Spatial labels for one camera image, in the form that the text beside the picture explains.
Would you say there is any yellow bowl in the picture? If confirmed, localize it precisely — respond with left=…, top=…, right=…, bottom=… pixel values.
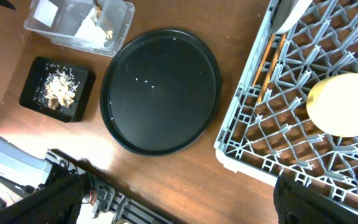
left=306, top=73, right=358, bottom=138

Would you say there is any grey box beside table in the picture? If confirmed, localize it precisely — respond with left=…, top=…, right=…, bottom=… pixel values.
left=0, top=137, right=52, bottom=187

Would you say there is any white napkin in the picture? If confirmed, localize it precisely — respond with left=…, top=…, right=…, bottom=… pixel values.
left=75, top=8, right=106, bottom=49

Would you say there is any wooden chopstick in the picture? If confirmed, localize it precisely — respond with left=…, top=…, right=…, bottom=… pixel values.
left=252, top=34, right=275, bottom=86
left=257, top=33, right=287, bottom=103

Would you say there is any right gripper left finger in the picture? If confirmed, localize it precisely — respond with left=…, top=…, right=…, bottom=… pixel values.
left=0, top=174, right=91, bottom=224

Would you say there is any round black serving tray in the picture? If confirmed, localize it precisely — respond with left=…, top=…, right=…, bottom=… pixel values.
left=100, top=29, right=221, bottom=156

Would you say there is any clear plastic waste bin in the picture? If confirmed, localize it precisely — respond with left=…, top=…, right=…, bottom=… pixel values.
left=24, top=0, right=135, bottom=57

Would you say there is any brown gold snack wrapper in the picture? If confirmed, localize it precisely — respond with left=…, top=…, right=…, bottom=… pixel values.
left=93, top=0, right=114, bottom=40

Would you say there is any grey plate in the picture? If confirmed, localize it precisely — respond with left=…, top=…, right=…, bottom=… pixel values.
left=272, top=0, right=312, bottom=35

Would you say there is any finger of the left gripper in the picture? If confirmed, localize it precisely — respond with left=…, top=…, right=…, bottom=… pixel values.
left=0, top=0, right=16, bottom=10

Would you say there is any grey plastic dishwasher rack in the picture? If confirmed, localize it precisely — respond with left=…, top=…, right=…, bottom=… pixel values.
left=214, top=1, right=358, bottom=215

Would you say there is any black rectangular tray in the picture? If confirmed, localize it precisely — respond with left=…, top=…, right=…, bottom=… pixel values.
left=19, top=57, right=95, bottom=123

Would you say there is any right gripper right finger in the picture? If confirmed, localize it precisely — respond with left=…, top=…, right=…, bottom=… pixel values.
left=273, top=176, right=358, bottom=224

